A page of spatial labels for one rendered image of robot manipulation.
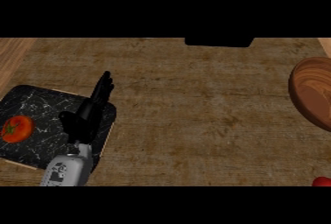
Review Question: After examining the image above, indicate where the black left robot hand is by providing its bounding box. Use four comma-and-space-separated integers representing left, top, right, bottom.
55, 70, 116, 145

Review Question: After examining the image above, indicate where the brown wooden bowl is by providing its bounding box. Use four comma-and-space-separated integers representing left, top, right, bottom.
286, 56, 331, 133

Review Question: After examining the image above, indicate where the black marble cutting board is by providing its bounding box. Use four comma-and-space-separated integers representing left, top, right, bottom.
0, 84, 118, 171

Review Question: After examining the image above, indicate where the red tomato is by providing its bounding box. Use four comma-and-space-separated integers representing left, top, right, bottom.
0, 115, 36, 144

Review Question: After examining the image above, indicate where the brown mottled placemat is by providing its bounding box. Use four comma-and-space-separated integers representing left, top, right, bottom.
0, 37, 331, 187

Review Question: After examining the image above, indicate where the black appliance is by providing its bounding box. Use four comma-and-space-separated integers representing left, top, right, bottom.
183, 37, 255, 48

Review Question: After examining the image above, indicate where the small red object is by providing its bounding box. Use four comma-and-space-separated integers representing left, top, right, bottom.
311, 176, 331, 187

